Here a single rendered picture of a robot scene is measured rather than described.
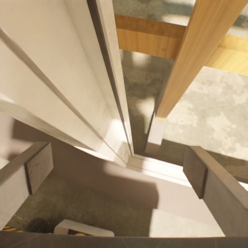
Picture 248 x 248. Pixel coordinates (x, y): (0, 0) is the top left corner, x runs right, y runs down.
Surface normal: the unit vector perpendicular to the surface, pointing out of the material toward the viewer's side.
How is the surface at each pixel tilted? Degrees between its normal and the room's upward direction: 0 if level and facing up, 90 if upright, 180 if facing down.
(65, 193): 0
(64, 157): 0
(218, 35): 90
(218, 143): 0
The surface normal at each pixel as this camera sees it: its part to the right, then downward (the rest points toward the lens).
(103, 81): -0.28, 0.93
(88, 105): 0.96, 0.25
